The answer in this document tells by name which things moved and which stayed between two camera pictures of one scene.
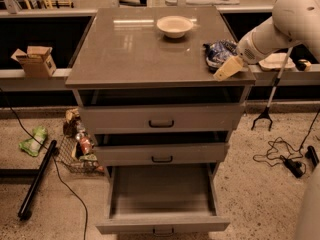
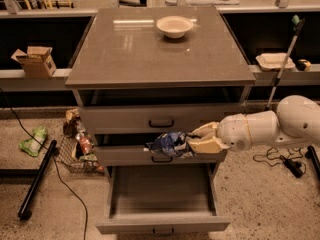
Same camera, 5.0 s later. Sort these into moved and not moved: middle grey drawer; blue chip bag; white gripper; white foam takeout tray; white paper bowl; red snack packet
Moved: blue chip bag; white gripper
Not moved: red snack packet; middle grey drawer; white foam takeout tray; white paper bowl
